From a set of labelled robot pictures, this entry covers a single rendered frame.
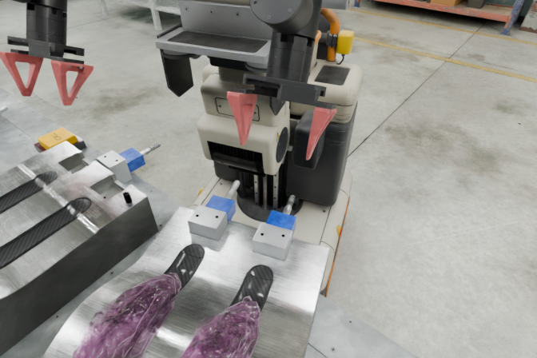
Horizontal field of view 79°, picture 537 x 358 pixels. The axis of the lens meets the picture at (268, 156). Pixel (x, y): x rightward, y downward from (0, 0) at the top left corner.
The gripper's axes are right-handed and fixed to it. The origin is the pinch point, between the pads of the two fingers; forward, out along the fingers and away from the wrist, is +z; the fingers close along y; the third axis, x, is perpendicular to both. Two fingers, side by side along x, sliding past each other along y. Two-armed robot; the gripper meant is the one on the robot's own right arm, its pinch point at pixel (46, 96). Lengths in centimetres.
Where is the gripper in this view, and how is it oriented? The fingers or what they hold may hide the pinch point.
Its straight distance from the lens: 70.7
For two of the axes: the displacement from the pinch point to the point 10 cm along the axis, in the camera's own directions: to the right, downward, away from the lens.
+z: -1.6, 9.6, 2.2
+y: 9.4, 2.2, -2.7
